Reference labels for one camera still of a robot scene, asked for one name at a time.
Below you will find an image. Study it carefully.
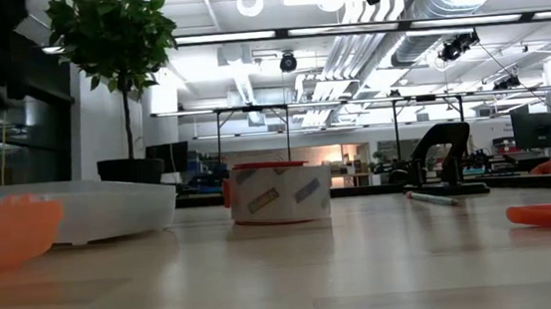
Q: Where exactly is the black workbench frame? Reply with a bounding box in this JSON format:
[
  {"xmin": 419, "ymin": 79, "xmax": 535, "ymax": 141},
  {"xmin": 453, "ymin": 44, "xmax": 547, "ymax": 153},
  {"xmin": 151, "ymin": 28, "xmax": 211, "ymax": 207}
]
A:
[{"xmin": 210, "ymin": 86, "xmax": 469, "ymax": 178}]

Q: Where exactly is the white ceiling ring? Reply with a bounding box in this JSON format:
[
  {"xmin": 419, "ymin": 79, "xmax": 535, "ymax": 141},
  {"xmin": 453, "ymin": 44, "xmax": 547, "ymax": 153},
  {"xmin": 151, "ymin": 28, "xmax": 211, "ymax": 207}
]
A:
[{"xmin": 235, "ymin": 0, "xmax": 266, "ymax": 20}]

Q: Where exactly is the black ceiling spotlight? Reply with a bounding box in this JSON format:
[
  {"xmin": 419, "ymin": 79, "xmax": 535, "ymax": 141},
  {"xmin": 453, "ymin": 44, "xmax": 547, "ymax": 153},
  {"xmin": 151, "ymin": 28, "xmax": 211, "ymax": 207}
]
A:
[
  {"xmin": 436, "ymin": 29, "xmax": 482, "ymax": 64},
  {"xmin": 492, "ymin": 74, "xmax": 523, "ymax": 92}
]

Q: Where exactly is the potted green tree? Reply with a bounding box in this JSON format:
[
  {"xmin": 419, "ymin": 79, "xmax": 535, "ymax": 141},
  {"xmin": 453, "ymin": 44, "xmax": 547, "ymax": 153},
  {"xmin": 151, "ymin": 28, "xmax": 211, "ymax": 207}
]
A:
[{"xmin": 44, "ymin": 0, "xmax": 192, "ymax": 194}]

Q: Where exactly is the black ceiling camera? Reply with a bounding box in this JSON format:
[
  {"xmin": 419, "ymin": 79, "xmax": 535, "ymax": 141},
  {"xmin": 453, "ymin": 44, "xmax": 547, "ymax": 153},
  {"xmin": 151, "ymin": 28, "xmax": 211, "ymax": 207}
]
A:
[{"xmin": 278, "ymin": 51, "xmax": 299, "ymax": 74}]

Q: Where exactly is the black overhead light rail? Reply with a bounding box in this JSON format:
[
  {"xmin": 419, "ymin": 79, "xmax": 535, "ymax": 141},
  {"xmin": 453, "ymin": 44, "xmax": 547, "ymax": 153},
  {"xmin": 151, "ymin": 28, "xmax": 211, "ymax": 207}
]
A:
[{"xmin": 40, "ymin": 0, "xmax": 551, "ymax": 66}]

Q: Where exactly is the black aluminium table frame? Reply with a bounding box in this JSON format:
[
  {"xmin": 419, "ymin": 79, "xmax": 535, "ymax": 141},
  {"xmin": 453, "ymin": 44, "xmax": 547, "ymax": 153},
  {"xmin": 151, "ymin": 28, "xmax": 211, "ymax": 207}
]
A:
[{"xmin": 173, "ymin": 163, "xmax": 551, "ymax": 227}]

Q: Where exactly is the black computer monitor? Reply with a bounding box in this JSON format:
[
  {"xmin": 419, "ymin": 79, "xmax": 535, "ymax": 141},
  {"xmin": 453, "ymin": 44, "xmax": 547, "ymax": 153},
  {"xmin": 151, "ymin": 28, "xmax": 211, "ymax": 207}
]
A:
[
  {"xmin": 143, "ymin": 141, "xmax": 192, "ymax": 175},
  {"xmin": 509, "ymin": 103, "xmax": 551, "ymax": 153}
]

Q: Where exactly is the yellow cable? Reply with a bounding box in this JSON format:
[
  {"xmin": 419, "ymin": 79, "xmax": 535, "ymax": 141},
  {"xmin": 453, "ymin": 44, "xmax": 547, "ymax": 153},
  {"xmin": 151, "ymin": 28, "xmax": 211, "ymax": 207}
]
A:
[{"xmin": 0, "ymin": 110, "xmax": 15, "ymax": 186}]

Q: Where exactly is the orange plastic box lid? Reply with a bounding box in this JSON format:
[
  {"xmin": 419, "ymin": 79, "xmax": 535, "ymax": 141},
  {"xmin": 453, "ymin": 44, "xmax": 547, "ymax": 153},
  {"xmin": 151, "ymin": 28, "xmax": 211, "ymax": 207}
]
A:
[{"xmin": 0, "ymin": 190, "xmax": 71, "ymax": 280}]

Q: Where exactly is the pale blue pen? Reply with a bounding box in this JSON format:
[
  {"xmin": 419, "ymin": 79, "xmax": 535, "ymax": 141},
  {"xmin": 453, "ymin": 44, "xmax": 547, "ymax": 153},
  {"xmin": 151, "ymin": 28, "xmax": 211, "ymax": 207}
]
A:
[{"xmin": 405, "ymin": 186, "xmax": 461, "ymax": 211}]

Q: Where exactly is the clear tape roll red core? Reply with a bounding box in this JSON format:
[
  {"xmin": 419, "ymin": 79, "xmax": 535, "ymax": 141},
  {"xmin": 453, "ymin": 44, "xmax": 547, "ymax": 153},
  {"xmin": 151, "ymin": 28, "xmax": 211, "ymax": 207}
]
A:
[{"xmin": 219, "ymin": 154, "xmax": 336, "ymax": 231}]

